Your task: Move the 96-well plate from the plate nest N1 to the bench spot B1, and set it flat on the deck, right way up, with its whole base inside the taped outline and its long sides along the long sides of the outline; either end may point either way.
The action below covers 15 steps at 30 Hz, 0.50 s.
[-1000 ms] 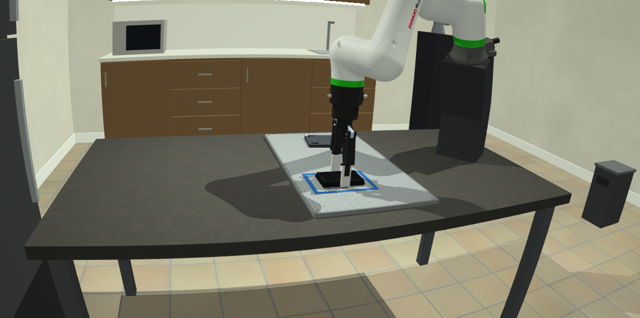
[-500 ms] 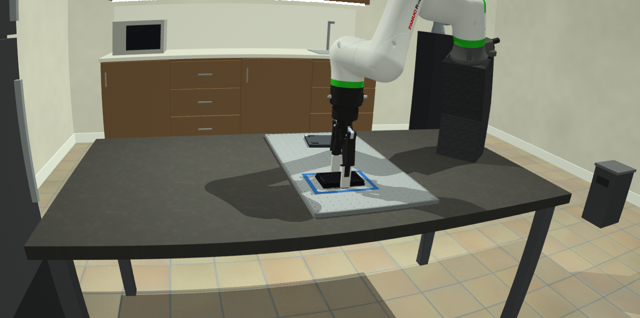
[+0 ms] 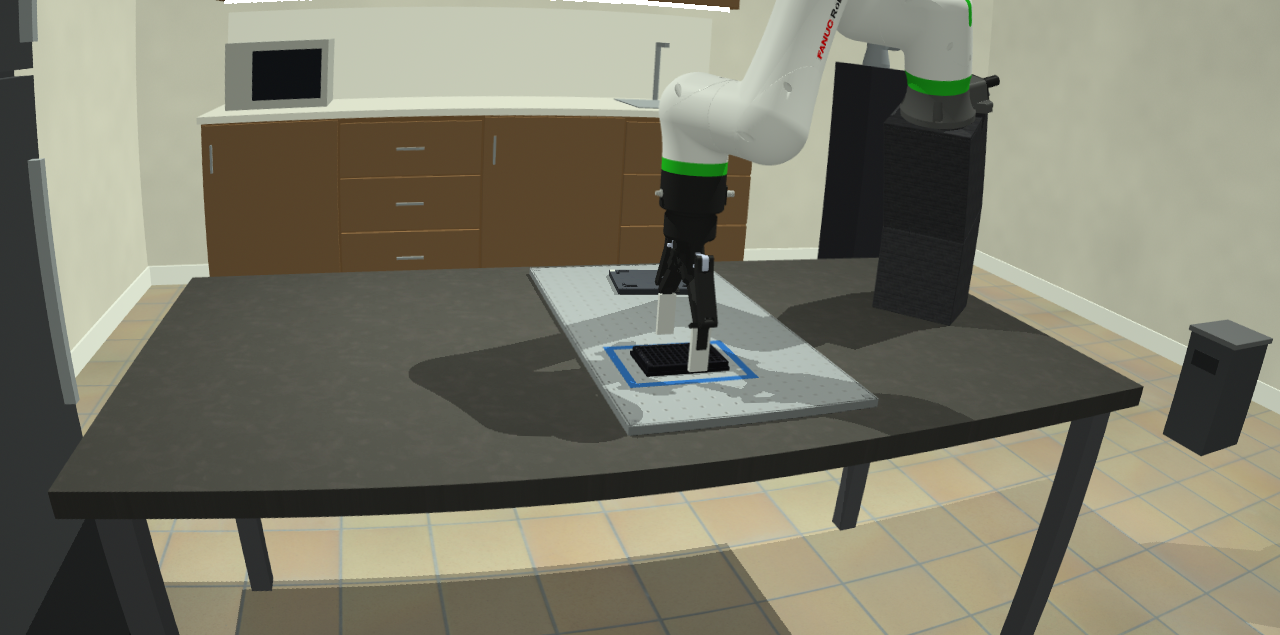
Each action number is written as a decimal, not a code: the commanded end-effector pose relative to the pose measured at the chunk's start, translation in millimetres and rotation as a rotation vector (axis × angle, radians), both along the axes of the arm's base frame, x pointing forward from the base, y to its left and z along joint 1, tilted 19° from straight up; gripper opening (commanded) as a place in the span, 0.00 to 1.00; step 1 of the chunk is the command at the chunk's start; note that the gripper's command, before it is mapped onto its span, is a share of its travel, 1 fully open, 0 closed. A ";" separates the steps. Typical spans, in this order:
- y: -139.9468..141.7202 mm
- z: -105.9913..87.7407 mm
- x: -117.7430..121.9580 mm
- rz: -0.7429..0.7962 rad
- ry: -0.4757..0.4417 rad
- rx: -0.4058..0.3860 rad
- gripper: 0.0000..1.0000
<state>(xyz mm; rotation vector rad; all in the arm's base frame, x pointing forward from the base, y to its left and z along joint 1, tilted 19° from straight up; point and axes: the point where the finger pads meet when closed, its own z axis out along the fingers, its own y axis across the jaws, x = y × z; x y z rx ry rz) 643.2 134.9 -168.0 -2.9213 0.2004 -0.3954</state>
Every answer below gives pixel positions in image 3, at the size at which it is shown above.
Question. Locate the blue rectangular tape outline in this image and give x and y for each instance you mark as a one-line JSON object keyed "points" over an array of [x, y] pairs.
{"points": [[631, 382]]}

